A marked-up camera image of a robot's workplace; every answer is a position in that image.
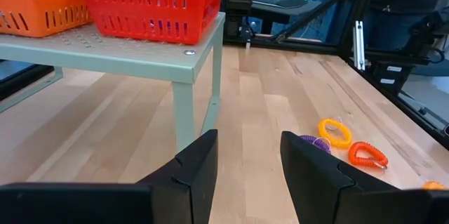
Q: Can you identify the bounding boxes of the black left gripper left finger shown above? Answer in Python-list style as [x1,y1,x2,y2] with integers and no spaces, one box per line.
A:
[137,129,219,224]

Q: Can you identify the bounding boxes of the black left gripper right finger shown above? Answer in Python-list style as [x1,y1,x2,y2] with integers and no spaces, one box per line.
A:
[280,131,397,224]

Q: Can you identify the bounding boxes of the purple coil wristband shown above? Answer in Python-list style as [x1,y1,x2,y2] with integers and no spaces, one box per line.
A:
[300,134,332,154]

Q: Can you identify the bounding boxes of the orange coil wristband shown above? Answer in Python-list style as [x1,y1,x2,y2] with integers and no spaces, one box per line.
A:
[348,141,389,169]

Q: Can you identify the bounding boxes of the yellow coil wristband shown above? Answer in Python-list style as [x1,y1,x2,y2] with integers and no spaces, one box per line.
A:
[318,117,353,149]
[422,180,445,190]

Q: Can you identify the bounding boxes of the pale green metal shelf riser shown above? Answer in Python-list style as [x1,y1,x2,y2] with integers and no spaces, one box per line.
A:
[0,11,227,152]

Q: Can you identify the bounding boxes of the red plastic basket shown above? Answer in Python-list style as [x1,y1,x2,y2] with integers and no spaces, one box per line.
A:
[72,0,229,46]

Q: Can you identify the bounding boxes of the orange plastic basket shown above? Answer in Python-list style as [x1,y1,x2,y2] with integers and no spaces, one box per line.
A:
[0,0,94,39]

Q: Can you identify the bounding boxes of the silver aluminium bracket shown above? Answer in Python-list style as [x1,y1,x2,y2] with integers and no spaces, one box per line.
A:
[353,20,366,72]

